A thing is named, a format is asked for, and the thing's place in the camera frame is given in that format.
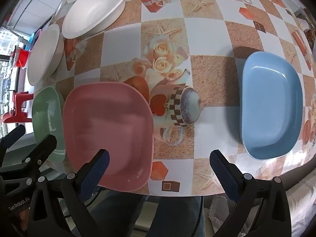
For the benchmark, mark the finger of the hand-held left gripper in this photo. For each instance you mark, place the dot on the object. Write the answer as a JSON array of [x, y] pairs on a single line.
[[13, 135], [47, 145]]

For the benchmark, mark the green bowl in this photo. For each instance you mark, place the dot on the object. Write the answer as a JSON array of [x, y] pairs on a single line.
[[43, 116]]

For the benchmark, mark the pink plastic basin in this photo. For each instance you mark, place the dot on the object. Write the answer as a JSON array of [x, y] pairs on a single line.
[[39, 33]]

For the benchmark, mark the blue plate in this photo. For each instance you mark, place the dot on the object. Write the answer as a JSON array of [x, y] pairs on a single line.
[[269, 103]]

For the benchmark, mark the blue plastic basin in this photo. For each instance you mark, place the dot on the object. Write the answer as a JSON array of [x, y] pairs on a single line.
[[32, 40]]

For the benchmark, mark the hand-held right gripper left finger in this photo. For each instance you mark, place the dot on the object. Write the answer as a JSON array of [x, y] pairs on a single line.
[[95, 177]]

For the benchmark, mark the pink plate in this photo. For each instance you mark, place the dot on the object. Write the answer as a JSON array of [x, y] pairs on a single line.
[[106, 123]]

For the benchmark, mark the white lace seat cover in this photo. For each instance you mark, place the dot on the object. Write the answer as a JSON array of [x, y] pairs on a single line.
[[303, 202]]

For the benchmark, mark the white cabinet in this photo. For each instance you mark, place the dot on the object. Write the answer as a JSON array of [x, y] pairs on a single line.
[[37, 5]]

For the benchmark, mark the large white bowl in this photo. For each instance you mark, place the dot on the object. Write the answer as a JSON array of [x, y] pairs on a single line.
[[91, 14]]

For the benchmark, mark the person's blue jeans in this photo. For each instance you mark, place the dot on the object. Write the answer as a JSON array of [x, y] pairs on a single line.
[[167, 217]]

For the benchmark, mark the person's left hand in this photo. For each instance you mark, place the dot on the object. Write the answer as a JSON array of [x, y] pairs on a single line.
[[22, 218]]

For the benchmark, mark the checkered printed tablecloth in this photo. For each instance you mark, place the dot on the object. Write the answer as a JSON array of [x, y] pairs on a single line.
[[209, 42]]

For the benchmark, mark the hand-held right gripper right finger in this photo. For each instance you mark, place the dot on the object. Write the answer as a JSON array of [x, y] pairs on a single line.
[[223, 175]]

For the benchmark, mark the red plastic stool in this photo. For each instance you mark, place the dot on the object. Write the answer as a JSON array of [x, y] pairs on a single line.
[[19, 97]]

